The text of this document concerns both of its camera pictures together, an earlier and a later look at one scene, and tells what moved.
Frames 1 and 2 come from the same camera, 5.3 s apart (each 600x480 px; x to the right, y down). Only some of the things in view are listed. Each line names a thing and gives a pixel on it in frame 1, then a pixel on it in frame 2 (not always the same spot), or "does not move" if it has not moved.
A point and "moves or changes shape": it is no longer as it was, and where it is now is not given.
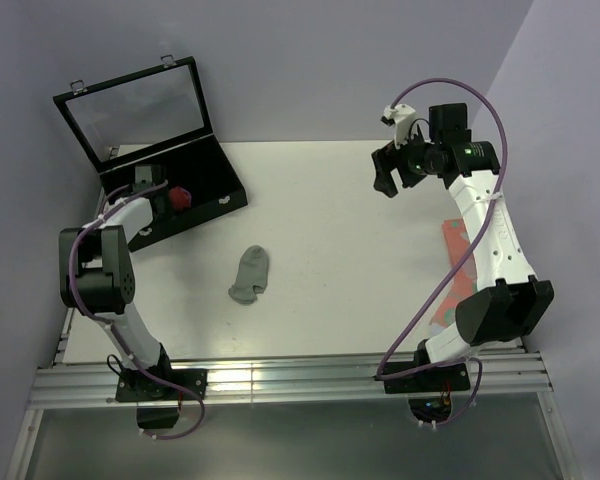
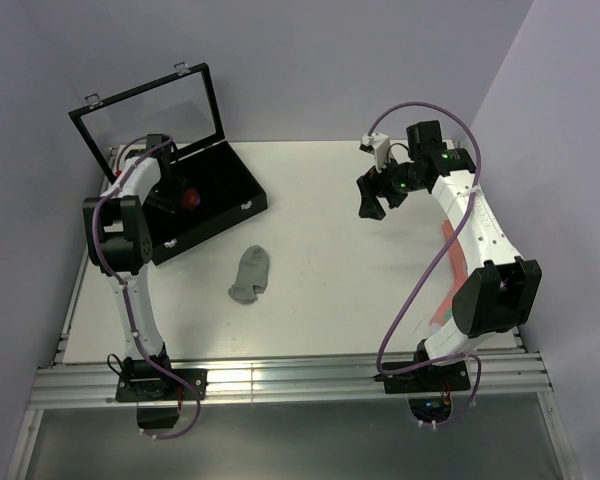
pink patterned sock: x=464 y=282 does not move
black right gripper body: x=413 y=161 → x=394 y=181
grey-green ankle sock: x=252 y=275 does not move
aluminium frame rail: x=54 y=388 does not move
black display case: x=155 y=116 moves or changes shape
